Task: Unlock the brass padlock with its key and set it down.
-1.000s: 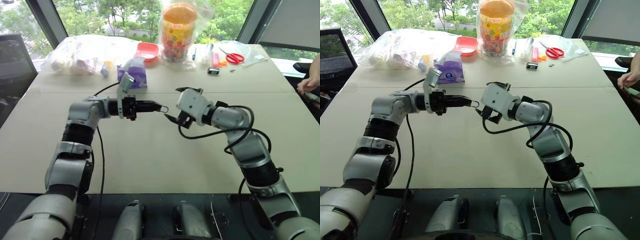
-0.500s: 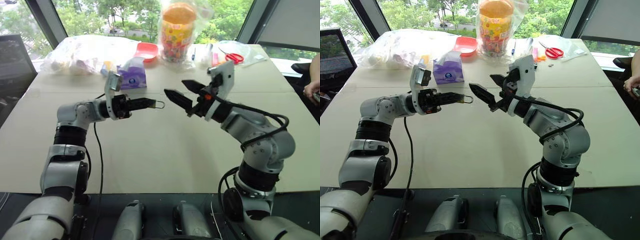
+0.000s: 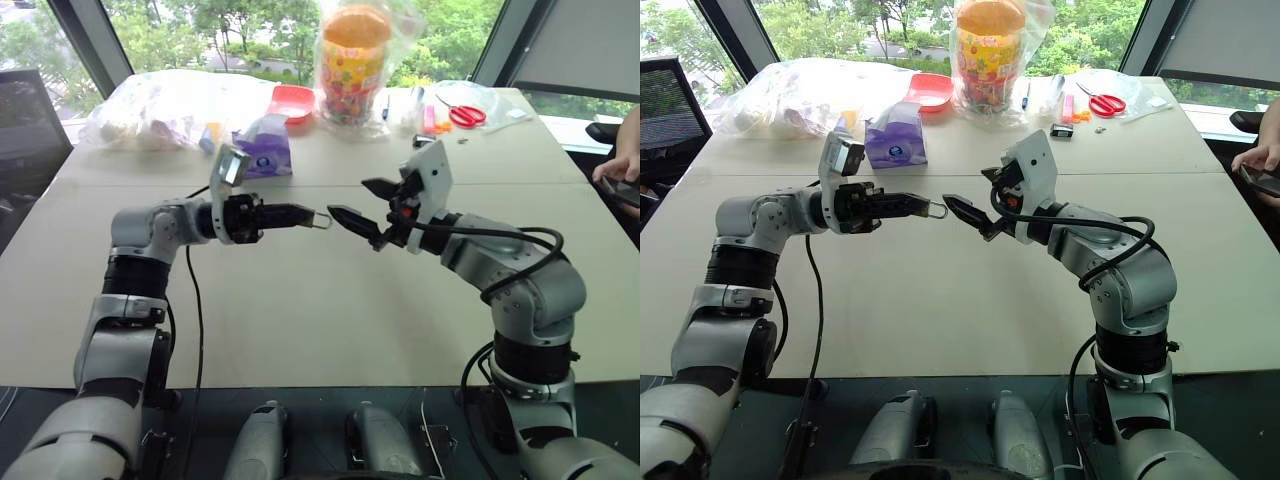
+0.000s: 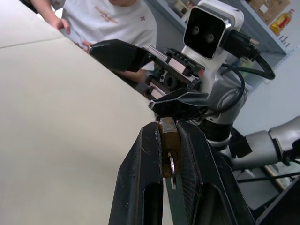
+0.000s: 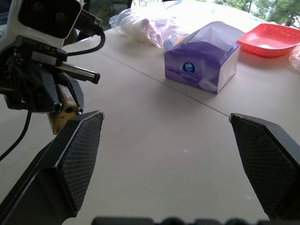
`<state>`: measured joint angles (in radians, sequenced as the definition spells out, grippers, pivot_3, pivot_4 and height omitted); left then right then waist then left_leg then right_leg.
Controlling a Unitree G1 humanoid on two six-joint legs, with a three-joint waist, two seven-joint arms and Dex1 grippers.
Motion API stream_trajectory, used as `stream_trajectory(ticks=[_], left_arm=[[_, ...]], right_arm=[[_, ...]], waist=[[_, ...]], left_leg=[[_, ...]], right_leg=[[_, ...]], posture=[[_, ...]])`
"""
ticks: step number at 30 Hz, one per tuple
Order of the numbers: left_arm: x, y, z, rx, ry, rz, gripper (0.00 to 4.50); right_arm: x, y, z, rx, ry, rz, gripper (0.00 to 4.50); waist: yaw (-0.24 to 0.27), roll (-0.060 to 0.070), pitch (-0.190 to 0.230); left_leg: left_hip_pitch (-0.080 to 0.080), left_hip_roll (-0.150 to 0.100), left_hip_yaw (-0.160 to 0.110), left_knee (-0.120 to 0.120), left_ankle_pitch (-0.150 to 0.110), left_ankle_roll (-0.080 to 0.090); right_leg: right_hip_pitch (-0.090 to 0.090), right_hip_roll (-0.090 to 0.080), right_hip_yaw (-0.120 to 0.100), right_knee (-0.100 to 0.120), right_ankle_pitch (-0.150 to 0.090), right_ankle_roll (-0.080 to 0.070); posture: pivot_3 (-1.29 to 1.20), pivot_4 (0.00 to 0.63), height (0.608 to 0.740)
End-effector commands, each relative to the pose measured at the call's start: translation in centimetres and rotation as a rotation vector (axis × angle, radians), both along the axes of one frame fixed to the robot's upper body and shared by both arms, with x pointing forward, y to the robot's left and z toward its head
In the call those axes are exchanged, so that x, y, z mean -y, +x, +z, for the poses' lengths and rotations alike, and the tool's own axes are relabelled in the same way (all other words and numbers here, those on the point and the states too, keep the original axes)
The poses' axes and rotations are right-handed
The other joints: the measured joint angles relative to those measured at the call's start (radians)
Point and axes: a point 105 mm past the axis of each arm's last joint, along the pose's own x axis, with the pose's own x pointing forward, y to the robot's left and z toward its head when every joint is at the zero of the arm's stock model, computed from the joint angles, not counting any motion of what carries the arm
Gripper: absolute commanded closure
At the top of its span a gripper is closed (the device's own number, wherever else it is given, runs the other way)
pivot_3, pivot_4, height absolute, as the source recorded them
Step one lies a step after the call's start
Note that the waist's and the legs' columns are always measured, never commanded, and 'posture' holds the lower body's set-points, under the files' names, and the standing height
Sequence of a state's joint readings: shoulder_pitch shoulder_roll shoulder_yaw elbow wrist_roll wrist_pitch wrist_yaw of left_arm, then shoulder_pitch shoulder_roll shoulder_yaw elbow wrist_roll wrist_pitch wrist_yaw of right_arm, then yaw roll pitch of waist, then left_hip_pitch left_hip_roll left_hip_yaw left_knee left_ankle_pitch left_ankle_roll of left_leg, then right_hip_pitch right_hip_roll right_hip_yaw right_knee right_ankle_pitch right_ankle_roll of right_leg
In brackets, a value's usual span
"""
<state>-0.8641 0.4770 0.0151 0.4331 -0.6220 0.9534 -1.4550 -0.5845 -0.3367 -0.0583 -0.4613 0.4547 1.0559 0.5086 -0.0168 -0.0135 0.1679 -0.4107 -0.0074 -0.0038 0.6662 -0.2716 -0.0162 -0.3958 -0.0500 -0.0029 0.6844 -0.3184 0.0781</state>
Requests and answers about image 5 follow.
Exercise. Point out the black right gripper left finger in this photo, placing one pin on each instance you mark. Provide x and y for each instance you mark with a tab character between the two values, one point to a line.
58	168

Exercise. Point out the red plastic tray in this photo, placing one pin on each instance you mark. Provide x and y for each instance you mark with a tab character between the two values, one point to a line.
269	39

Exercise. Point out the purple tissue pack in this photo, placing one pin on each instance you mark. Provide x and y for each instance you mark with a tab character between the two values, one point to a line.
201	65

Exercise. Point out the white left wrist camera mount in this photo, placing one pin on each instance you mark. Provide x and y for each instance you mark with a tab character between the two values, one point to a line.
12	25

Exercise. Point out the blue white roll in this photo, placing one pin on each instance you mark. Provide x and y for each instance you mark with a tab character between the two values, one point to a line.
172	42

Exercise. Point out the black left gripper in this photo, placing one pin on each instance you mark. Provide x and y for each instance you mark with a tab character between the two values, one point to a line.
25	77

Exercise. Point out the small clear plastic bag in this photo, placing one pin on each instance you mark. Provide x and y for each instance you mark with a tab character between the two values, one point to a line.
295	58

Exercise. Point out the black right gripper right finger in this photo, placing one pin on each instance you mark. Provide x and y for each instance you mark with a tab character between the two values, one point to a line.
269	164

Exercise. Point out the large clear plastic bag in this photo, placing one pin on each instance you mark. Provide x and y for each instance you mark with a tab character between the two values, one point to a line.
150	25

